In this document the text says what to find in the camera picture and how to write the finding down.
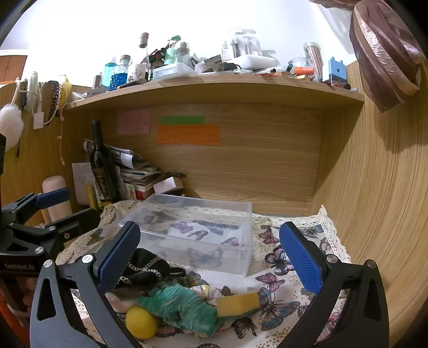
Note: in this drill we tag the green sticky note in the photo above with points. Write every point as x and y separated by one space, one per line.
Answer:
182 120

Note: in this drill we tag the bottle of blue beads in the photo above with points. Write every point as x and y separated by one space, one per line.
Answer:
122 75

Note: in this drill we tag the orange paper note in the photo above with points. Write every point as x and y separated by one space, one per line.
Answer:
189 135

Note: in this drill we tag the black headband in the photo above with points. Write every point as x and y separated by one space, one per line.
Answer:
53 97

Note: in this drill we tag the white paper tag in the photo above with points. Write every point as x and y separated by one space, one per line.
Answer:
39 119

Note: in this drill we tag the clear plastic storage box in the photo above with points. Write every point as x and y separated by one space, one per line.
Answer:
187 231

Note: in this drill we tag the clear jar of brown sticks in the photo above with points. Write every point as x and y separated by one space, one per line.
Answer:
313 57

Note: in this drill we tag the clear cotton swab organizer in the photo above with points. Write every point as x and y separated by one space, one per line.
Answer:
242 43

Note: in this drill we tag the flat white box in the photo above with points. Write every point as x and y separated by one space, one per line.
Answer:
255 62

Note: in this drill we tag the clear bottle with silver cap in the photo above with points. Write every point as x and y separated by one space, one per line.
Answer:
182 51

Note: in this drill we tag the round glass jar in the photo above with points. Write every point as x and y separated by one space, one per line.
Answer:
296 63

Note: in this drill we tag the yellow green sponge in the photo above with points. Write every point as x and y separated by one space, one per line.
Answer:
237 303

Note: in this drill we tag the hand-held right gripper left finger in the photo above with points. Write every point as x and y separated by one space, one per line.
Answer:
119 256

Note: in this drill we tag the dark wine bottle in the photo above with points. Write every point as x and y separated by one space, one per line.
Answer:
102 167

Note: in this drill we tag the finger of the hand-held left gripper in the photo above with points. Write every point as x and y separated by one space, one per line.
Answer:
53 196
72 222

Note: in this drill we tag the stack of books and magazines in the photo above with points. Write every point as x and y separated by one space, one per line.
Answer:
137 170

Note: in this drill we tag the white floral cloth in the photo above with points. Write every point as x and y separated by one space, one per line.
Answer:
207 291

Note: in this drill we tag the butterfly print lace tablecloth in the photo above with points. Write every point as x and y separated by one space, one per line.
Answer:
284 311

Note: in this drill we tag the wooden shelf board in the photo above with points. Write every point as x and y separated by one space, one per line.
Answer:
217 85

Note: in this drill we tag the orange marker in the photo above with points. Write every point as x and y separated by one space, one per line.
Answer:
303 71

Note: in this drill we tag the blue liquid bottle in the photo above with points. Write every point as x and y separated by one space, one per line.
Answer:
109 76

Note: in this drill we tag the white fluffy pompom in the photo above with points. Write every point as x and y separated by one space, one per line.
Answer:
10 125

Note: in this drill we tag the small white box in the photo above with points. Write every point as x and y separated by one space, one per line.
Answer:
172 184

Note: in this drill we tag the blue plastic block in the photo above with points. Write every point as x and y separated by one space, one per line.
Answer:
337 72

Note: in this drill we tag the green crinkled cloth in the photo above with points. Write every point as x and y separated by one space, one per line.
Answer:
180 308

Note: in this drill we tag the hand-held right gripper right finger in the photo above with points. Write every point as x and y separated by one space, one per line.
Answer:
301 257

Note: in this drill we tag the small white jar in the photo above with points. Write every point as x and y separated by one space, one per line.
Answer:
140 71

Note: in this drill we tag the cardboard box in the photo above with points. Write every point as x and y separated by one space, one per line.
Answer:
11 68

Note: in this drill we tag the white plastic container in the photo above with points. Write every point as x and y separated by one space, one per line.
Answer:
174 71

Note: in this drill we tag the beige insulated bottle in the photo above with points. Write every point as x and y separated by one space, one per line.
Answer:
55 182

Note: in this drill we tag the pink sticky note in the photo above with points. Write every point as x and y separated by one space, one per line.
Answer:
133 121

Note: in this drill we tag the white handwritten paper note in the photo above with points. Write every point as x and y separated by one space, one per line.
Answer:
82 177

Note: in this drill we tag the green plastic bottle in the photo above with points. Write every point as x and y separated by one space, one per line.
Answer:
171 52

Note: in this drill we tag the yellow soft ball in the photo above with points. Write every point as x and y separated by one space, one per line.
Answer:
140 322

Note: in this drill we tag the brown hanging fabric bag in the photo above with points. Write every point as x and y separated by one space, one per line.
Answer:
381 57

